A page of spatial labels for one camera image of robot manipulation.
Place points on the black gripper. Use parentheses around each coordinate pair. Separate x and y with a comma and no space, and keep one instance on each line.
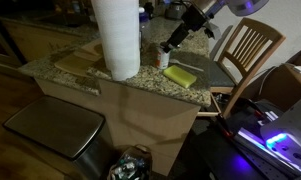
(196,16)

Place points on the white orange vitamin bottle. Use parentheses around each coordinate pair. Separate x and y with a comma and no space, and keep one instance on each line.
(162,59)

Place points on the robot base metal plate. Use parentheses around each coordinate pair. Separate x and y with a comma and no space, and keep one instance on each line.
(270,132)

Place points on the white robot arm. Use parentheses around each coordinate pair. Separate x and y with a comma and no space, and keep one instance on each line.
(237,7)

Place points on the dark pot on counter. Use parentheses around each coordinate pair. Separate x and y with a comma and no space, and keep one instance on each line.
(175,10)

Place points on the granite counter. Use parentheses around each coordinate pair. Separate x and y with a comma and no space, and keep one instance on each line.
(147,109)

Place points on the white plastic spoon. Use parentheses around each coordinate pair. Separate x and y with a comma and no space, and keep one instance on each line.
(185,65)

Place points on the yellow sponge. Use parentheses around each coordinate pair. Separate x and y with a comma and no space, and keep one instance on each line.
(180,76)

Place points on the paper towel roll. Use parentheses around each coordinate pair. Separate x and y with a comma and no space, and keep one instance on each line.
(118,23)

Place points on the wooden chair grey seat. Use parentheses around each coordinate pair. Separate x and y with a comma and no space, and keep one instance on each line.
(248,48)

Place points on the wooden cutting board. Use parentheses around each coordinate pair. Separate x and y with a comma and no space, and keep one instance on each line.
(81,59)

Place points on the bag of recyclables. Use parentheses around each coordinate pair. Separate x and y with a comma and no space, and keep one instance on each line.
(134,164)

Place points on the stainless steel trash can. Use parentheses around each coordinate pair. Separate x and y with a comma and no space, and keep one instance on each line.
(71,139)

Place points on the cardboard box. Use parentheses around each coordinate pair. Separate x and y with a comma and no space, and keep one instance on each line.
(282,86)

